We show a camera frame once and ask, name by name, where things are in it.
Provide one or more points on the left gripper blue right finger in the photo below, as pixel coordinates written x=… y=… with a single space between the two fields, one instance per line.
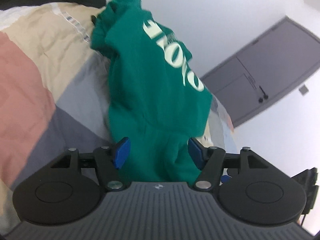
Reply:
x=209 y=160

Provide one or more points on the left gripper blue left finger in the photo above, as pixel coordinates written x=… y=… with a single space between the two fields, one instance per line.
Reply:
x=109 y=159

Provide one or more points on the green hooded sweatshirt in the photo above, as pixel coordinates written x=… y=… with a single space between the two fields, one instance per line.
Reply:
x=156 y=100

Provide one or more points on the grey bedroom door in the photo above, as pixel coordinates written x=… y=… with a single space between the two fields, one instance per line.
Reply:
x=278 y=60

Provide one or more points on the patchwork bed sheet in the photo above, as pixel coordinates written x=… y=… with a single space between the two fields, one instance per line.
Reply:
x=54 y=92

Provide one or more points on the black door handle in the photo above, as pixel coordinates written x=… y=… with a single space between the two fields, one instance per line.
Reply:
x=264 y=97

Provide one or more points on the grey switch beside door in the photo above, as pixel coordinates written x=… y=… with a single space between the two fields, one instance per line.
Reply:
x=303 y=90

